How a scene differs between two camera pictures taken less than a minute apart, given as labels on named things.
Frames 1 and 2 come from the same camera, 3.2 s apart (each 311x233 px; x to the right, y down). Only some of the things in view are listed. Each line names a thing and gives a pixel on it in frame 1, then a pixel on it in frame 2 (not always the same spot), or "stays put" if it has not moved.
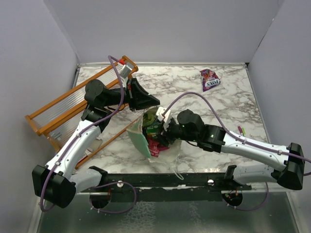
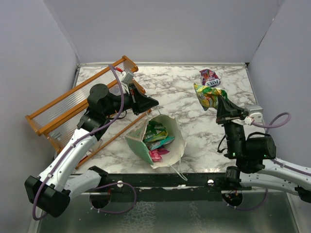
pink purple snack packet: x=210 y=79 stays put
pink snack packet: x=155 y=148 → x=156 y=154
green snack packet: x=151 y=123 → x=208 y=96
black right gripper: x=165 y=135 → x=226 y=108
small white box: x=94 y=145 stays put
